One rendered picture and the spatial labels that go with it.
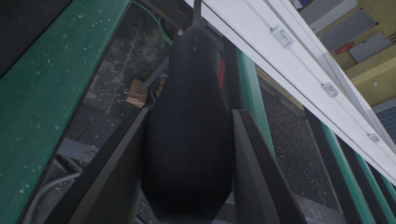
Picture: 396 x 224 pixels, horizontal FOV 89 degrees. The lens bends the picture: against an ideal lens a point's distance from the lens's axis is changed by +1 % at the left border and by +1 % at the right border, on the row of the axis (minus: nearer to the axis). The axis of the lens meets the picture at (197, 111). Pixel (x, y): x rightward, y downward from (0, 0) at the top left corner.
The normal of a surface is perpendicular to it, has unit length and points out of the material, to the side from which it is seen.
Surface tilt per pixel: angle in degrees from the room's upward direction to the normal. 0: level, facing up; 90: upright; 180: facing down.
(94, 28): 0
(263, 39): 90
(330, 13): 90
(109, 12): 0
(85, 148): 90
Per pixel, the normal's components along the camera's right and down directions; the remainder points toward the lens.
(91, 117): 0.65, -0.46
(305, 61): -0.03, 0.79
